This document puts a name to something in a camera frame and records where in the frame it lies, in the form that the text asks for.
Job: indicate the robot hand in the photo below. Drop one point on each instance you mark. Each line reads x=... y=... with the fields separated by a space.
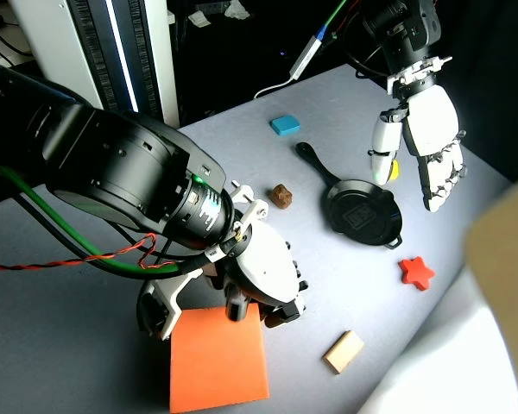
x=431 y=121
x=267 y=267

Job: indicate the black frying pan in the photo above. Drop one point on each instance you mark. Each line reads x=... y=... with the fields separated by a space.
x=364 y=213

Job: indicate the yellow toy piece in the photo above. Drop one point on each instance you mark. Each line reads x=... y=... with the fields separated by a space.
x=394 y=170

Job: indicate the grey table cloth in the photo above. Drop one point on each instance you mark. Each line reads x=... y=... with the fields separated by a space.
x=349 y=302

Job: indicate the orange box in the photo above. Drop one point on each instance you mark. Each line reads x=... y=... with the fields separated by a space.
x=218 y=362

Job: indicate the tan wooden block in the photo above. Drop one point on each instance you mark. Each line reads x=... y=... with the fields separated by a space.
x=344 y=351

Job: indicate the blue rectangular block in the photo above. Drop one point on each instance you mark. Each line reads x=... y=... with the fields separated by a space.
x=286 y=125

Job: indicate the red star block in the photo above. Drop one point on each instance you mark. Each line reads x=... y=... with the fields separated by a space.
x=416 y=272

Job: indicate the tan cardboard panel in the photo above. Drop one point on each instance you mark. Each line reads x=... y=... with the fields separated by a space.
x=505 y=259

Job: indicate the white cabinet with black stripes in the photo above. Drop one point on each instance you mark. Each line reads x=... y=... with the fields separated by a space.
x=60 y=43

